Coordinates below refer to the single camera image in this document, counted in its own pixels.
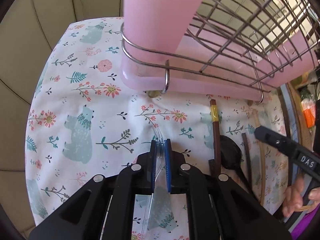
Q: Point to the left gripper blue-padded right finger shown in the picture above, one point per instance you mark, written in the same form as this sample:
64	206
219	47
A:
176	183

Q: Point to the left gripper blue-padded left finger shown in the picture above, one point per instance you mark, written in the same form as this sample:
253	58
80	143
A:
147	174

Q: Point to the clear plastic spoon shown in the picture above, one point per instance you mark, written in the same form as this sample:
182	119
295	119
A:
157	167

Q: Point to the black plastic spoon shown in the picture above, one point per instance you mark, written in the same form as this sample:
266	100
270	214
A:
231	157

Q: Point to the dark chopstick with gold band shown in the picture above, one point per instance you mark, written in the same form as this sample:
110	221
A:
247	156

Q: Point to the light wooden chopstick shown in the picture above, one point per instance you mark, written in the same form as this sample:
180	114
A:
261	154

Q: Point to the purple sleeve forearm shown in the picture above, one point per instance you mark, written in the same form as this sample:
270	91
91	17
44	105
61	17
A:
303	224

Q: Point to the person's right hand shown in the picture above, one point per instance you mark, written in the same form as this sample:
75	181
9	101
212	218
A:
293	200

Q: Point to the floral bear tablecloth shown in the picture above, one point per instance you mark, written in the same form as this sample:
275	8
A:
84	121

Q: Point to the pink drip tray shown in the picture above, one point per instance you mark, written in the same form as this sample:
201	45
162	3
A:
195	66

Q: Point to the pink cup right side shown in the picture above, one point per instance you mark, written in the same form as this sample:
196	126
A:
156	26

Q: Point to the metal wire utensil rack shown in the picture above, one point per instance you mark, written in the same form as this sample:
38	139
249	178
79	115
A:
282	35

